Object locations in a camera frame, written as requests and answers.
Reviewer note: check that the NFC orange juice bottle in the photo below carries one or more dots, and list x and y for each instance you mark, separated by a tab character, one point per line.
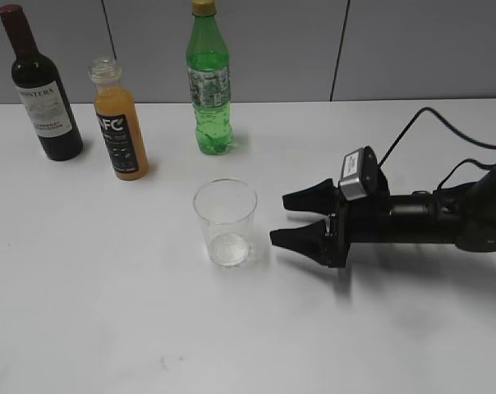
118	121

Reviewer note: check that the transparent plastic cup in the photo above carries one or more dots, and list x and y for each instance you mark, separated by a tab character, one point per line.
226	208

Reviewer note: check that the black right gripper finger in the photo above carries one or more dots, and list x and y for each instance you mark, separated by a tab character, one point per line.
307	240
321	198

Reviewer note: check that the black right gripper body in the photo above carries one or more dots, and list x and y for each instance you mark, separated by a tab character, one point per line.
347	220

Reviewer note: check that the green soda bottle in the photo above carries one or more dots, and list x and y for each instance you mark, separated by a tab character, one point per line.
207	61

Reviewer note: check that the red wine bottle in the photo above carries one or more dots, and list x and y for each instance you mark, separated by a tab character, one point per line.
40	89

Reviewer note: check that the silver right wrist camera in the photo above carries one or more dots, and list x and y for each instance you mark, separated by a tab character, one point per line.
360	174

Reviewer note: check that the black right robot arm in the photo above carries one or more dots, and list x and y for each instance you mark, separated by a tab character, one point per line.
464	216

